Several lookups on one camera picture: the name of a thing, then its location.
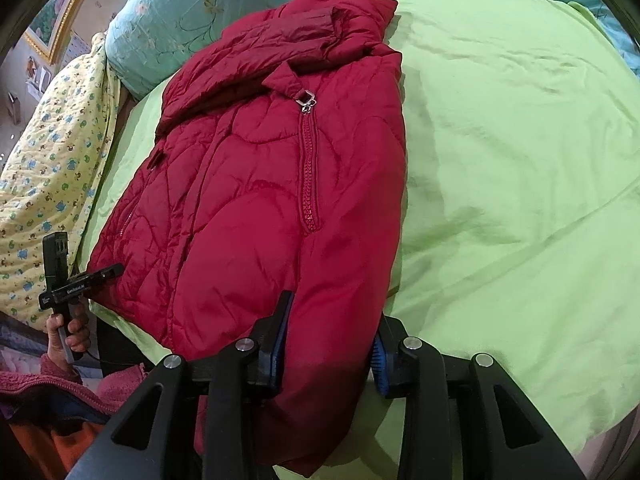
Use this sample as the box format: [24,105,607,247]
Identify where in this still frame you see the red puffer jacket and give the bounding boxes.
[89,0,406,476]

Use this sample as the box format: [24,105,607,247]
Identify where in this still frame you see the gold framed landscape painting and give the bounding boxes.
[23,0,84,65]

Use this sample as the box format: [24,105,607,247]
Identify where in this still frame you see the pink fleece sleeve forearm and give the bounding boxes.
[1,354,148,424]

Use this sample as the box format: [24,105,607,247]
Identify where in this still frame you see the person's left hand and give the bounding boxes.
[46,302,91,374]

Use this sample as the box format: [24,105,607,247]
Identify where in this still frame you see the yellow floral blanket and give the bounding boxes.
[1,32,122,330]

